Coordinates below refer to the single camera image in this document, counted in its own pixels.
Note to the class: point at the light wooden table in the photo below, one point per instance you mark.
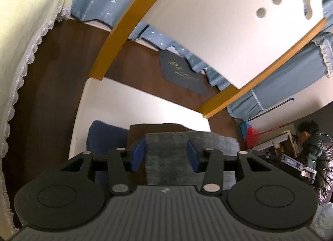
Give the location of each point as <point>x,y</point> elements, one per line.
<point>275,140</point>

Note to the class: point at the grey plaid shorts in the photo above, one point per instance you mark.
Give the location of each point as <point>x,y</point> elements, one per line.
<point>166,157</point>

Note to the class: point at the sofa with light green cover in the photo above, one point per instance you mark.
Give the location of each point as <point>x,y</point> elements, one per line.
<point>20,22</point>

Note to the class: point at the navy blue cloth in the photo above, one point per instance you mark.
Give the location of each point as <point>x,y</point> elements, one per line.
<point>106,137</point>

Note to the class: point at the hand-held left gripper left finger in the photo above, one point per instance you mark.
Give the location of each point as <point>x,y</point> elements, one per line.
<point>138,155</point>

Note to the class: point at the black device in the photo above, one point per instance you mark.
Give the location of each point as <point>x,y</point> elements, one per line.
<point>299,165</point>

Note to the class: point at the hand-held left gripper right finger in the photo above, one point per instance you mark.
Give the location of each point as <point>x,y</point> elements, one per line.
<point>193,155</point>

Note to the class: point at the red broom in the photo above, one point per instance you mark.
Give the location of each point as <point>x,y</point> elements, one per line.
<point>251,135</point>

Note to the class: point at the dark brown cloth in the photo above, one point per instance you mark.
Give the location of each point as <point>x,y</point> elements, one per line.
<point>138,129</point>

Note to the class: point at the black rod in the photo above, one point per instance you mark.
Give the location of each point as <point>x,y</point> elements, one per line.
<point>273,107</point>

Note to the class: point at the blue curtain with lace trim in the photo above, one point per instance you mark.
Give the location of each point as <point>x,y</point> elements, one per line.
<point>286,87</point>

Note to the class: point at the dark grey floor mat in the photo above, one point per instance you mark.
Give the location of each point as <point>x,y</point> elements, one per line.
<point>179,74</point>

